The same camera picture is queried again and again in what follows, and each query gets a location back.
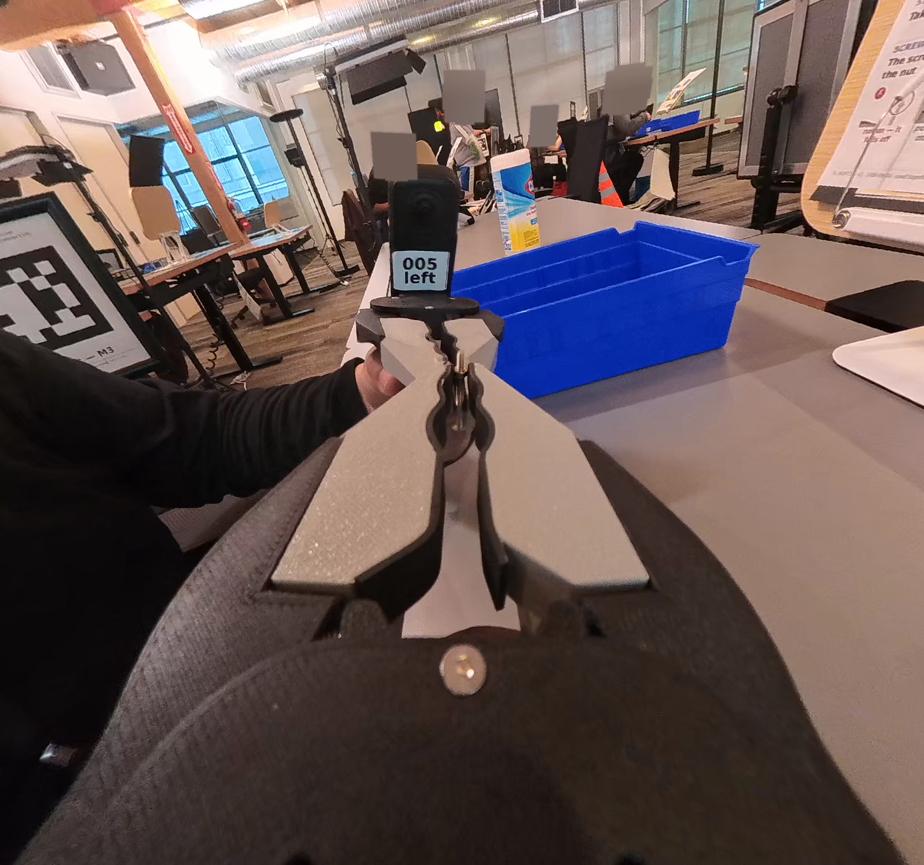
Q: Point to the silver ventilation duct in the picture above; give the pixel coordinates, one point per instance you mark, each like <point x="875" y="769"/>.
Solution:
<point x="447" y="27"/>

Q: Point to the wooden support post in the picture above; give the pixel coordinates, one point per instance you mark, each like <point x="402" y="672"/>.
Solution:
<point x="173" y="121"/>

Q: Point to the disinfecting wipes canister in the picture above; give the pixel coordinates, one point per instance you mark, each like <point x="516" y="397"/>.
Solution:
<point x="516" y="208"/>

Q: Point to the orange traffic cone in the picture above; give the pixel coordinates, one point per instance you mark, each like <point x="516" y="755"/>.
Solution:
<point x="610" y="193"/>

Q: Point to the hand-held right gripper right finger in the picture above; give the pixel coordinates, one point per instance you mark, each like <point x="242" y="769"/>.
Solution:
<point x="556" y="511"/>

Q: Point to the small metal bolt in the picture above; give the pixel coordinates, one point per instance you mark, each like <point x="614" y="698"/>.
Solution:
<point x="459" y="403"/>

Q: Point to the black monitor screen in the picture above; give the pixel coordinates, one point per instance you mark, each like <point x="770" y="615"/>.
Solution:
<point x="422" y="125"/>

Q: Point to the black flat pad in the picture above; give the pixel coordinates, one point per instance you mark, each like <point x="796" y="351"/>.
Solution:
<point x="881" y="316"/>

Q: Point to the printed instruction sheet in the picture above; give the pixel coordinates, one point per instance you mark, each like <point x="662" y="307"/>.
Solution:
<point x="902" y="143"/>

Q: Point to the wooden backing board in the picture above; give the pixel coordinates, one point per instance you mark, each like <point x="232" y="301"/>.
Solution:
<point x="839" y="125"/>

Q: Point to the framed black white marker sign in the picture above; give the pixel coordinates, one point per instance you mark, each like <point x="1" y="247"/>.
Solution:
<point x="43" y="287"/>

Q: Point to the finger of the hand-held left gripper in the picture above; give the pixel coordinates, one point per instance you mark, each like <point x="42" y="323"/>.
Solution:
<point x="476" y="341"/>
<point x="404" y="352"/>

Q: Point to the black ceiling box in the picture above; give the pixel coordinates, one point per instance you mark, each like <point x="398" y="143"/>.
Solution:
<point x="97" y="69"/>

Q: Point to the black studio light panel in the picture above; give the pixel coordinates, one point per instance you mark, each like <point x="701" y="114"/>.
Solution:
<point x="379" y="78"/>

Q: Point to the large paned window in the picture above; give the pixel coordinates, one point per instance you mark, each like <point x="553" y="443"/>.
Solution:
<point x="238" y="157"/>

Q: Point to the small ceiling vent grille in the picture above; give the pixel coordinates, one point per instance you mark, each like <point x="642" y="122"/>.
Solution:
<point x="559" y="6"/>

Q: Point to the person's left forearm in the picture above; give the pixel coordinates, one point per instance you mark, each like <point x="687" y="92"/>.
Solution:
<point x="252" y="432"/>

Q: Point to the blue plastic bin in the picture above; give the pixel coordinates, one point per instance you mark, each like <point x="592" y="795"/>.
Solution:
<point x="678" y="123"/>
<point x="613" y="331"/>

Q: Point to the person's black clothed body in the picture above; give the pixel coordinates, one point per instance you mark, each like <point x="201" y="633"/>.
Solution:
<point x="72" y="554"/>

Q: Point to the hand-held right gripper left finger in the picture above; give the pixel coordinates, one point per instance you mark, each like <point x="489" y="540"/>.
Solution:
<point x="368" y="511"/>

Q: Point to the black square panel light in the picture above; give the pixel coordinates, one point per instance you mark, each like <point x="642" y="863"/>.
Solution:
<point x="146" y="161"/>

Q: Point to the wooden top desk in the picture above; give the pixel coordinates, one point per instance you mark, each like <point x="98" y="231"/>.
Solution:
<point x="274" y="237"/>

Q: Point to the grey partition panel on stand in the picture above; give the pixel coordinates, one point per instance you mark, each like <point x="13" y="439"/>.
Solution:
<point x="816" y="71"/>

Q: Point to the person's left hand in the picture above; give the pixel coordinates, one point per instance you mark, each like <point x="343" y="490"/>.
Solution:
<point x="374" y="385"/>

